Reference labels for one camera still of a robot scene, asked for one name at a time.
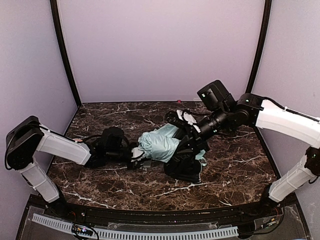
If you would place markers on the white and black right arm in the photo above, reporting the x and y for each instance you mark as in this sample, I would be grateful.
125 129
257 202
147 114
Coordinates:
264 113

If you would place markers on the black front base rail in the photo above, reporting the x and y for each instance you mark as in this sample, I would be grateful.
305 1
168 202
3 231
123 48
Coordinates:
290 214

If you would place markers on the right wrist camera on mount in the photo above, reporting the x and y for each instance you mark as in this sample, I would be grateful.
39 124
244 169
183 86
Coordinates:
180 118

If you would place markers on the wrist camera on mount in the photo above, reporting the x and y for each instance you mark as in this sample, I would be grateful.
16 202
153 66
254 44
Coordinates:
180 118
136 154

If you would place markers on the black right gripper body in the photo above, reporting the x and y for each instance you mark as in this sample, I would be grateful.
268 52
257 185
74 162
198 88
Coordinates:
191 144

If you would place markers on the grey slotted cable duct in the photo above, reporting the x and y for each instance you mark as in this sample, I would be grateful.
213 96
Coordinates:
119 231

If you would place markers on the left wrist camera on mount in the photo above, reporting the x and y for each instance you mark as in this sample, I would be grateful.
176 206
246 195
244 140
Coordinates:
136 154

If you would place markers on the mint and black folding umbrella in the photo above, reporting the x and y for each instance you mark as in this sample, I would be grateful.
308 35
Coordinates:
179 162

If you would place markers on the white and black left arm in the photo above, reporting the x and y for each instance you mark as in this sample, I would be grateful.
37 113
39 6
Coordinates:
111 146

